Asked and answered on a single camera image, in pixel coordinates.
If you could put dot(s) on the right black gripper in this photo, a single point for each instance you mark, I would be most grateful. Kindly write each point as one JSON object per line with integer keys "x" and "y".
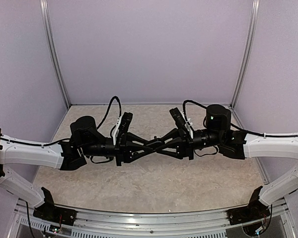
{"x": 184, "y": 143}

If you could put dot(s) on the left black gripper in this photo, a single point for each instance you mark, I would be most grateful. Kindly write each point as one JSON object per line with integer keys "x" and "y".
{"x": 123, "y": 151}

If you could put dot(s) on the black oval charging case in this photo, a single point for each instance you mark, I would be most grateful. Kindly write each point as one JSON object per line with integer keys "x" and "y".
{"x": 156, "y": 141}

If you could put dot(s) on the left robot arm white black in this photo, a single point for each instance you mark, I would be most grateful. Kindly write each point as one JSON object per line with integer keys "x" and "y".
{"x": 68, "y": 155}

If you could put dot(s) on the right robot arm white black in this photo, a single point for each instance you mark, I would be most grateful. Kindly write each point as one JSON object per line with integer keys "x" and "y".
{"x": 235, "y": 143}

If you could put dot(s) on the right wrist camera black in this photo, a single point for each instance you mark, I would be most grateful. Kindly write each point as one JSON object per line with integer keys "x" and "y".
{"x": 178, "y": 118}

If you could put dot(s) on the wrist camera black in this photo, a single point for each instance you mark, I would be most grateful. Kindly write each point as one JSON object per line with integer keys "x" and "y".
{"x": 124, "y": 124}
{"x": 178, "y": 118}

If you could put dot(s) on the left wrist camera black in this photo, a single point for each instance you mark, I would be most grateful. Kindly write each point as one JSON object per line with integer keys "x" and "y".
{"x": 124, "y": 124}

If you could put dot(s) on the front aluminium rail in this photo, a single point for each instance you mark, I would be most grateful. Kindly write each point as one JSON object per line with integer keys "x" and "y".
{"x": 102, "y": 224}

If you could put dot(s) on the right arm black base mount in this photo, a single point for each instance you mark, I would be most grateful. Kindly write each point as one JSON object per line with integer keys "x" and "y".
{"x": 252, "y": 211}

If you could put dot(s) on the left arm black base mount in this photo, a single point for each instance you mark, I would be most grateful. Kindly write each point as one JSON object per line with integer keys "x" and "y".
{"x": 50, "y": 212}

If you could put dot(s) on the right aluminium frame post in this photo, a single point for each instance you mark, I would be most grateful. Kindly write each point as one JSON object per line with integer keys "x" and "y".
{"x": 246, "y": 52}

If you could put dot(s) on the aluminium frame post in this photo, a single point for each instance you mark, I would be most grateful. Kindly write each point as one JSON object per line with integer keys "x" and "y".
{"x": 53, "y": 52}
{"x": 246, "y": 52}

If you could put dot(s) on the left aluminium frame post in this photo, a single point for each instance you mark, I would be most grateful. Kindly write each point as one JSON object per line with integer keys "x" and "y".
{"x": 53, "y": 52}

